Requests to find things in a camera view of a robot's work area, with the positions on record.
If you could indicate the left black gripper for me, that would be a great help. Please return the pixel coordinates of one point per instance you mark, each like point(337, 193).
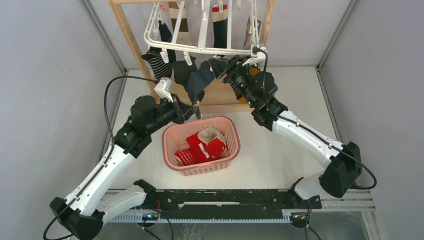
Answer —
point(182, 110)

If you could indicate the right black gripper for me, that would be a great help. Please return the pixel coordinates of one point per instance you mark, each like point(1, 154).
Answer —
point(231, 67)

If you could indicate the dark blue sock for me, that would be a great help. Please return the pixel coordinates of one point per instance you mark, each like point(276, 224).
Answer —
point(198, 81)

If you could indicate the pink plastic basket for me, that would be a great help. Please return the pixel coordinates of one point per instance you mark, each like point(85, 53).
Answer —
point(174, 139)

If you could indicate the red snowflake sock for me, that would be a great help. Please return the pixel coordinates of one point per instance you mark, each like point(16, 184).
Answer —
point(186, 157)

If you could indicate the plain red sock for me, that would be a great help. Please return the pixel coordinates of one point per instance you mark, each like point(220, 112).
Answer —
point(197, 144)

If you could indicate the red white striped sock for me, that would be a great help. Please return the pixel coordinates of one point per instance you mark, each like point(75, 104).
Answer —
point(215, 148)

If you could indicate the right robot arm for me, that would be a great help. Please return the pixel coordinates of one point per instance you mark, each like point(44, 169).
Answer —
point(342, 166)

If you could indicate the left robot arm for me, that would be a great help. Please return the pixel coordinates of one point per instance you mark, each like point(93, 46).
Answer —
point(85, 210)

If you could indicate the white plastic sock hanger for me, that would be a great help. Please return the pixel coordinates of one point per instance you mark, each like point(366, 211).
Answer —
point(159, 31)

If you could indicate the black striped narrow sock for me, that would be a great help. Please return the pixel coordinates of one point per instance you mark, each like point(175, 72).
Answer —
point(236, 91)

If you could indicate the yellow brown striped sock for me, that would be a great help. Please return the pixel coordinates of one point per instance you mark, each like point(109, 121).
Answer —
point(254, 70)

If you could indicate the black white striped sock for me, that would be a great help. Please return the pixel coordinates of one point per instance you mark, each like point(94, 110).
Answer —
point(159, 68)

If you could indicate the argyle red yellow sock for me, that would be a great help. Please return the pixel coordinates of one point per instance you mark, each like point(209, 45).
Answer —
point(249, 34)

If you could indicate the brown beige block sock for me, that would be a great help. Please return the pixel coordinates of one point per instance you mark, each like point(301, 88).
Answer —
point(179, 22)

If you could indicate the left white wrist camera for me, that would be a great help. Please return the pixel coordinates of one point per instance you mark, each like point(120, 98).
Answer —
point(163, 89)

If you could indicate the black mounting rail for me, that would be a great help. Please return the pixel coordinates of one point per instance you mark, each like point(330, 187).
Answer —
point(228, 204)

